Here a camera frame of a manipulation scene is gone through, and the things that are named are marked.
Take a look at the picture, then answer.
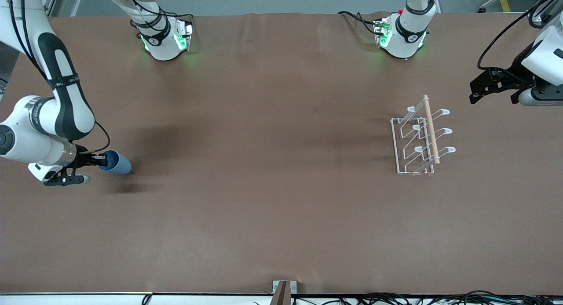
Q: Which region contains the black base cable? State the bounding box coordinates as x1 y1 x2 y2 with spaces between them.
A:
337 11 382 36
156 5 194 23

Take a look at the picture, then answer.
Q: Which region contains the black right base cable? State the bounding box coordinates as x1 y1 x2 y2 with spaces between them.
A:
156 5 194 23

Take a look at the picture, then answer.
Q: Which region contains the aluminium frame post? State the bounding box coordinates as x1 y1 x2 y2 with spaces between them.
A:
527 0 563 29
40 0 85 18

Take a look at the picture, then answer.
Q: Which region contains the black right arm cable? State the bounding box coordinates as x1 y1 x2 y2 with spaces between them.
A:
7 0 111 155

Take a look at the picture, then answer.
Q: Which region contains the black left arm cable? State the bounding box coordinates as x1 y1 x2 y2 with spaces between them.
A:
477 0 563 71

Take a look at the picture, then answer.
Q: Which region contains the white wire cup holder rack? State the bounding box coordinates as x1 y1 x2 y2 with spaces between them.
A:
390 94 457 177

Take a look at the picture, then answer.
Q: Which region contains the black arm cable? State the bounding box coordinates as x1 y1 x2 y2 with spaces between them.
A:
477 0 563 71
7 0 111 155

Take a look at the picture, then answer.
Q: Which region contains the blue cup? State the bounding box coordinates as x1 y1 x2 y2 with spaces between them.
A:
98 150 132 176

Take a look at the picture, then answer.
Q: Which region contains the black left base cable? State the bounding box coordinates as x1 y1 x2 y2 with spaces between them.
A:
337 11 382 36

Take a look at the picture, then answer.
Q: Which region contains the brown table cover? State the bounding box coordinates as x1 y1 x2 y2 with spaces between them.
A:
0 11 563 295

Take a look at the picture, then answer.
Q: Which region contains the metal table edge bracket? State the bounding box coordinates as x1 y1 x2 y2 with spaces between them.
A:
272 280 298 305

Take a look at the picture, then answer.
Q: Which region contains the black cable bundle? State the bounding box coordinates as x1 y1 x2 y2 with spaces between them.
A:
141 290 563 305

